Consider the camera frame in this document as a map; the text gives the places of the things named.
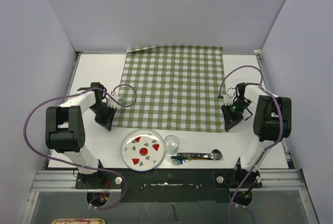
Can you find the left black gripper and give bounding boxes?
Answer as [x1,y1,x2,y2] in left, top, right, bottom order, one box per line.
[89,102,117,131]

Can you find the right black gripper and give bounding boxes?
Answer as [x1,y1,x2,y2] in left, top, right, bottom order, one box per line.
[221,99,252,131]

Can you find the white plate with strawberries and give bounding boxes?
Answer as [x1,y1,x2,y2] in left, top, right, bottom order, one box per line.
[121,129,164,172]

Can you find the green white checkered tablecloth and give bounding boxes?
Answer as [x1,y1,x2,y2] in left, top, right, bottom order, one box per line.
[113,45,225,133]

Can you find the clear drinking glass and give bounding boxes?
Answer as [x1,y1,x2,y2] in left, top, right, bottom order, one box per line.
[164,135,180,156]

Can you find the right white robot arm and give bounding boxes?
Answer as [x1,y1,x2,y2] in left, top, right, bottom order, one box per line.
[221,83,292,187]

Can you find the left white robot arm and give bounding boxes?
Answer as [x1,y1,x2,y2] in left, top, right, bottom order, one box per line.
[45,82,117,188]

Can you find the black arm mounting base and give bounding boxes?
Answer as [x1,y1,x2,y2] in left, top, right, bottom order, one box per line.
[75,168,262,206]

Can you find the silver fork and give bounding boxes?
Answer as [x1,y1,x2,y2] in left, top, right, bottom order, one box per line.
[176,149,223,161]

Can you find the iridescent rainbow fork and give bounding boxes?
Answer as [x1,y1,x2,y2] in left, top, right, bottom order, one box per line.
[171,156,204,166]

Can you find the yellow rimmed tray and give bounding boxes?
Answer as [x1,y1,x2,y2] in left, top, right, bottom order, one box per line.
[52,218,105,224]

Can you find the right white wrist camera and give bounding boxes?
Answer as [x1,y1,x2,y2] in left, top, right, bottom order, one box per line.
[218,94,233,106]

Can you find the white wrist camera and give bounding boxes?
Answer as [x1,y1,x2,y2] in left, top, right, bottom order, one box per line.
[218,94,233,106]
[107,91,123,109]

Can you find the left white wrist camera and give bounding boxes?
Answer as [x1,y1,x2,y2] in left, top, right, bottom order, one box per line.
[107,91,123,109]

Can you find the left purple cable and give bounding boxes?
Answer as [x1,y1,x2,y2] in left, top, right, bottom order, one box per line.
[23,84,137,210]

